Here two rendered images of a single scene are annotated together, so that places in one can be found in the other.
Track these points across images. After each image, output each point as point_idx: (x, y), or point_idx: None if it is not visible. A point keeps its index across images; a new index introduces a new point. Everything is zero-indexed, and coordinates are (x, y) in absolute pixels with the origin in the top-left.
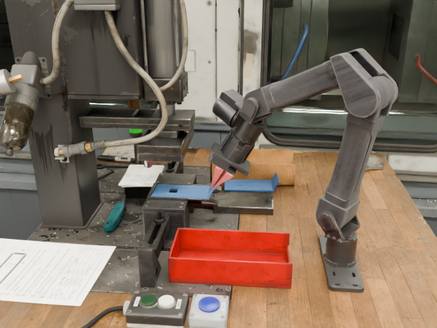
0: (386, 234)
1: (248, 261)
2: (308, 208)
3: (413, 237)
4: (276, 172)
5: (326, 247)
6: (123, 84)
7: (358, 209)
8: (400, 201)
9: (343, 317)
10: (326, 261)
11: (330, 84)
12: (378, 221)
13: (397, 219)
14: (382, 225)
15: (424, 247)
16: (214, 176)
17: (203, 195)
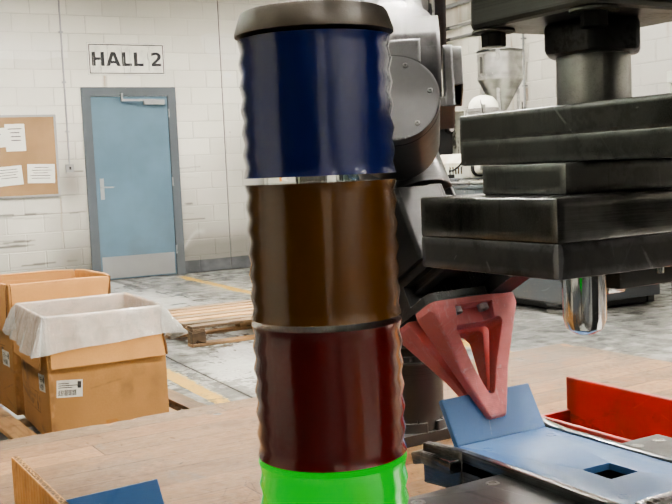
0: (231, 429)
1: (644, 392)
2: (190, 500)
3: (212, 416)
4: (67, 499)
5: (433, 398)
6: None
7: (130, 462)
8: (29, 445)
9: (561, 408)
10: (445, 422)
11: (425, 9)
12: (174, 441)
13: (142, 433)
14: (191, 437)
15: (245, 408)
16: (510, 342)
17: (538, 434)
